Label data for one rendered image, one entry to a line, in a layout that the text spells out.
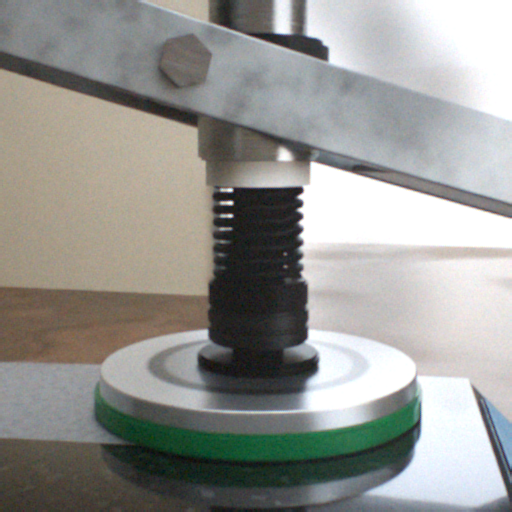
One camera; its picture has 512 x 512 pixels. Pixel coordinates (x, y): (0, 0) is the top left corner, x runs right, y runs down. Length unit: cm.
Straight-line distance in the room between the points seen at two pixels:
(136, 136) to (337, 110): 526
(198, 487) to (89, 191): 550
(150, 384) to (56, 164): 553
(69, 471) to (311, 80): 26
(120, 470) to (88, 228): 549
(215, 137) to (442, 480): 24
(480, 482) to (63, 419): 26
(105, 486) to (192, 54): 23
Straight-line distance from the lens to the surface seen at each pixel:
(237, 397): 46
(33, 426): 52
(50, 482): 44
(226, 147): 49
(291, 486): 42
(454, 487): 43
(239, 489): 41
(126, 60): 45
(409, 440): 48
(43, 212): 607
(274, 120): 46
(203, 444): 45
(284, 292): 50
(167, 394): 47
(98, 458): 46
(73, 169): 594
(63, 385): 60
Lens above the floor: 102
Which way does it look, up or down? 8 degrees down
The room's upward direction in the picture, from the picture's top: straight up
